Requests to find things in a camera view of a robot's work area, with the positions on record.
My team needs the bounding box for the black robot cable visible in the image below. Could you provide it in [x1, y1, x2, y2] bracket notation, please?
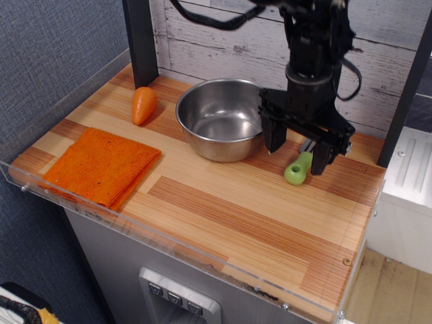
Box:
[168, 0, 267, 32]

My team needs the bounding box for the dark upright post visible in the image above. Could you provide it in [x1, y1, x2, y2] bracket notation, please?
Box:
[122, 0, 159, 88]
[377, 13, 431, 167]

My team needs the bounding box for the dark right upright post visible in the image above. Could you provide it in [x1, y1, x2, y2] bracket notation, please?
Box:
[377, 13, 431, 167]

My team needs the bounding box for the grey toy fridge cabinet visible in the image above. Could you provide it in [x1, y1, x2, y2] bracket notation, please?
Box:
[66, 210, 305, 323]

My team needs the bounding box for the white ribbed side unit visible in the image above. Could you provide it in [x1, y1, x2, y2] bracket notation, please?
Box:
[383, 127, 431, 208]

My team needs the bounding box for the dark left upright post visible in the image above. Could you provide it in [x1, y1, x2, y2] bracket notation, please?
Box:
[122, 0, 159, 88]

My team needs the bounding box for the clear acrylic front guard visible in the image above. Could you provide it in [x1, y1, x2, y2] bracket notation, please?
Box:
[1, 163, 345, 323]

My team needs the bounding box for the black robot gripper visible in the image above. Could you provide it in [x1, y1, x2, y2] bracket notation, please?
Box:
[259, 63, 355, 176]

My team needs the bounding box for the green handled grey spatula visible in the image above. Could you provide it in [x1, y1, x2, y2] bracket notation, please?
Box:
[284, 138, 316, 186]

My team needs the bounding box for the orange plastic carrot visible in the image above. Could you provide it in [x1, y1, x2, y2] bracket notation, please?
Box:
[132, 87, 158, 126]

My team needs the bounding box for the stainless steel bowl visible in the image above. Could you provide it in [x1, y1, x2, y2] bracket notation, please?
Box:
[175, 79, 265, 163]

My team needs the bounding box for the clear acrylic left guard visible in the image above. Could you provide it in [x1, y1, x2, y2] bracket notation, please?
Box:
[1, 49, 130, 162]

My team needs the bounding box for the silver dispenser button panel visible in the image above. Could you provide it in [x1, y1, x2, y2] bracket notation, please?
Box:
[138, 267, 222, 323]

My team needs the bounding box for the clear acrylic guard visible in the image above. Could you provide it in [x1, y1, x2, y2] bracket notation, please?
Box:
[1, 49, 130, 162]
[1, 163, 345, 323]

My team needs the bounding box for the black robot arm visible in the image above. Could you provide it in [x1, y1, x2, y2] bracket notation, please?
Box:
[259, 1, 359, 176]

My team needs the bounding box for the orange folded cloth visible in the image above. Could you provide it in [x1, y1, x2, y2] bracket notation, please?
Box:
[39, 128, 162, 212]

